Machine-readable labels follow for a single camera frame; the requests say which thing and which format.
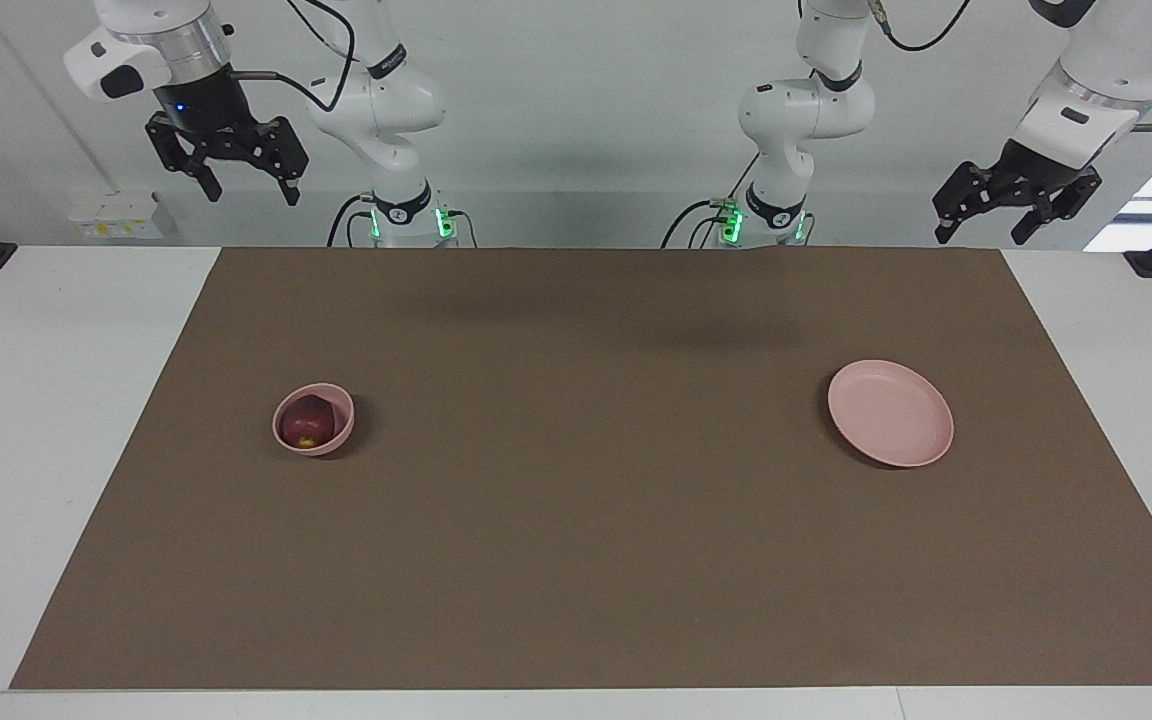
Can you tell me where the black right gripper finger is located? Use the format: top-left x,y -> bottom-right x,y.
256,116 -> 311,208
144,112 -> 225,205

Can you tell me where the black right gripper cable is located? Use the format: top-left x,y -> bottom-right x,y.
229,0 -> 357,113

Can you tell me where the pink bowl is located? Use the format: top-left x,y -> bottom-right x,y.
271,383 -> 357,458

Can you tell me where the brown table mat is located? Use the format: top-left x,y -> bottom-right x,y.
9,246 -> 1152,691

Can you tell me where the dark red apple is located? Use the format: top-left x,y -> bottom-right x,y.
281,395 -> 337,449

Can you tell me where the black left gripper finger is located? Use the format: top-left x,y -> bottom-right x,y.
1011,169 -> 1104,247
933,161 -> 990,245

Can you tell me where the white wall socket box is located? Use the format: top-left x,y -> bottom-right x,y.
69,192 -> 165,241

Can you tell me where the pink plate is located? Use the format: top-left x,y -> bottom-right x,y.
827,359 -> 956,469

